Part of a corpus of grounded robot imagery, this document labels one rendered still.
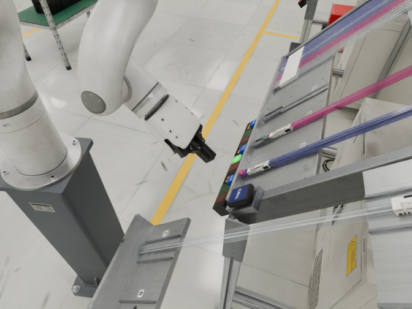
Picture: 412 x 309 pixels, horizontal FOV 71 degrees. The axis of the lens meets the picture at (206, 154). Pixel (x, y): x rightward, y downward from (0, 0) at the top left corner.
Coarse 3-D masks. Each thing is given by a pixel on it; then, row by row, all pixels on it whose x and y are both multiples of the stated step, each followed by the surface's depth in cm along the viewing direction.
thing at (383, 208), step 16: (352, 208) 30; (368, 208) 29; (384, 208) 28; (256, 224) 38; (272, 224) 36; (288, 224) 34; (304, 224) 33; (320, 224) 32; (336, 224) 31; (176, 240) 48; (192, 240) 45; (208, 240) 42; (224, 240) 40
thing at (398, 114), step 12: (408, 108) 43; (372, 120) 46; (384, 120) 45; (396, 120) 44; (348, 132) 49; (360, 132) 48; (312, 144) 54; (324, 144) 52; (288, 156) 57; (300, 156) 56
